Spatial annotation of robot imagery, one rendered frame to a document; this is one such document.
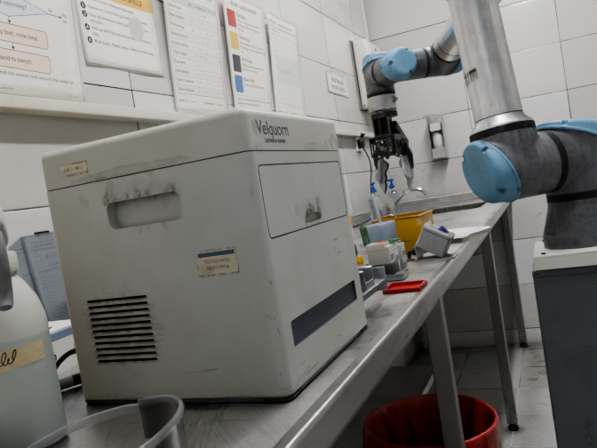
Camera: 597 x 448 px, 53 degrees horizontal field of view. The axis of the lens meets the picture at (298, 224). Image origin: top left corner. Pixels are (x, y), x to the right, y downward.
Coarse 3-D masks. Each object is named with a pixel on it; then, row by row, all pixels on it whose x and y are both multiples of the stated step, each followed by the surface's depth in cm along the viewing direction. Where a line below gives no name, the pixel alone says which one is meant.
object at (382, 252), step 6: (366, 246) 121; (372, 246) 121; (378, 246) 120; (384, 246) 120; (390, 246) 121; (372, 252) 121; (378, 252) 120; (384, 252) 120; (390, 252) 120; (372, 258) 121; (378, 258) 120; (384, 258) 120; (390, 258) 120; (372, 264) 121; (378, 264) 120
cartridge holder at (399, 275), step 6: (384, 264) 120; (390, 264) 119; (396, 264) 122; (390, 270) 119; (396, 270) 121; (402, 270) 122; (408, 270) 123; (390, 276) 119; (396, 276) 119; (402, 276) 118
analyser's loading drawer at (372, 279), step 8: (360, 272) 91; (368, 272) 96; (376, 272) 101; (384, 272) 100; (360, 280) 91; (368, 280) 96; (376, 280) 100; (384, 280) 99; (368, 288) 92; (376, 288) 95; (384, 288) 100; (368, 296) 92
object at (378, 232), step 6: (378, 222) 148; (384, 222) 145; (390, 222) 145; (372, 228) 141; (378, 228) 140; (384, 228) 141; (390, 228) 145; (372, 234) 141; (378, 234) 140; (384, 234) 141; (390, 234) 144; (396, 234) 148; (372, 240) 141; (378, 240) 140; (366, 264) 143
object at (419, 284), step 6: (402, 282) 112; (408, 282) 112; (414, 282) 111; (420, 282) 111; (426, 282) 110; (390, 288) 111; (396, 288) 110; (402, 288) 106; (408, 288) 105; (414, 288) 105; (420, 288) 105
